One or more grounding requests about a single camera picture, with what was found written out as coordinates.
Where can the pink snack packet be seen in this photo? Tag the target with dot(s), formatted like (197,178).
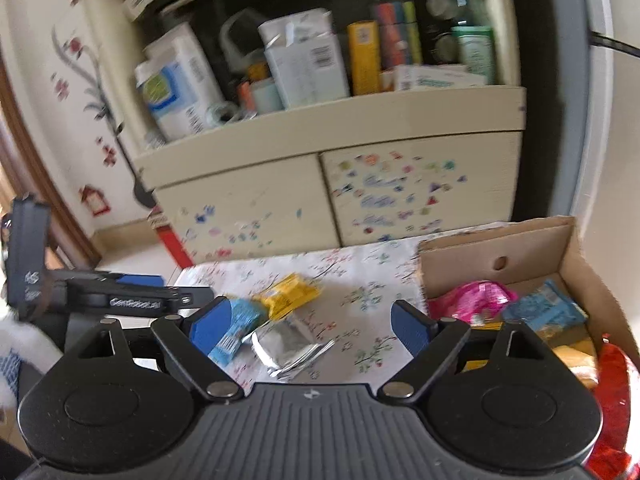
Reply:
(470,300)

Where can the white carton with barcode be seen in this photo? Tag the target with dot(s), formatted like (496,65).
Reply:
(305,65)

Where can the floral tablecloth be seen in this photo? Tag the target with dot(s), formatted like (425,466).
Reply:
(360,305)

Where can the person's left forearm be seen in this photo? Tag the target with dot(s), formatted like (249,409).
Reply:
(17,340)

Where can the flat white box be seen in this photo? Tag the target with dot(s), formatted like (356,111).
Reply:
(435,77)

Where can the red cardboard box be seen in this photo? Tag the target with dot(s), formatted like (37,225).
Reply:
(172,242)

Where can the cabinet door many stickers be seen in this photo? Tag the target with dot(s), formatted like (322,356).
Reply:
(425,190)

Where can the tall yellow box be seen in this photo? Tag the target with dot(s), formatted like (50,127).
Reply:
(364,57)

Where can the red shiny bag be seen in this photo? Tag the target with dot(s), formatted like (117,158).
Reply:
(617,400)

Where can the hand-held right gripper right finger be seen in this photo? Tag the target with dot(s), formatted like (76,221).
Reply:
(410,327)

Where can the cream wooden cabinet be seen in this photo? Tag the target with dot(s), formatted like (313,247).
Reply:
(300,130)

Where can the green glass bottle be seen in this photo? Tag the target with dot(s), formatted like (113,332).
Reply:
(472,45)

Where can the white jar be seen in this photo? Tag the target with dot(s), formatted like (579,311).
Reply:
(267,97)

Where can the clear plastic jug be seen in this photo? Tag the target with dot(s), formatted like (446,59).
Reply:
(240,35)

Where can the yellow waffle snack packet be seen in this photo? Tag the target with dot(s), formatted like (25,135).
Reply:
(575,360)

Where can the black jar rack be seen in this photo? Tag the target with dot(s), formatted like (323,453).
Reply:
(440,10)

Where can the light blue snack packet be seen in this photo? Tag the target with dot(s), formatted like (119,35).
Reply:
(245,320)

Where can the colourful marker pack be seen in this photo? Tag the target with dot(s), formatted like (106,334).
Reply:
(397,35)

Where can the brown cardboard box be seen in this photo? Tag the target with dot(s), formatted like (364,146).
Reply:
(500,245)

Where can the black metal rod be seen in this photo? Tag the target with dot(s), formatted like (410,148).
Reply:
(615,45)

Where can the cabinet door few stickers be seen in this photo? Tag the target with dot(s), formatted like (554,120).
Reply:
(240,200)

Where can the tape roll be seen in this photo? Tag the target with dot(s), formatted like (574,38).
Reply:
(222,114)

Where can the plain yellow snack packet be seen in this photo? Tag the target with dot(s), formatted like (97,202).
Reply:
(287,295)

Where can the large white blue box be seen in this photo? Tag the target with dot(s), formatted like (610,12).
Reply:
(180,85)

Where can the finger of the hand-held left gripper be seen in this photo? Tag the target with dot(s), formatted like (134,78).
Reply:
(135,301)
(140,281)

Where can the silver snack packet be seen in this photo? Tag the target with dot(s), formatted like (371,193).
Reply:
(287,347)

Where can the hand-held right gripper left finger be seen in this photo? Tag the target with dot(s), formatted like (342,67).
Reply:
(212,322)

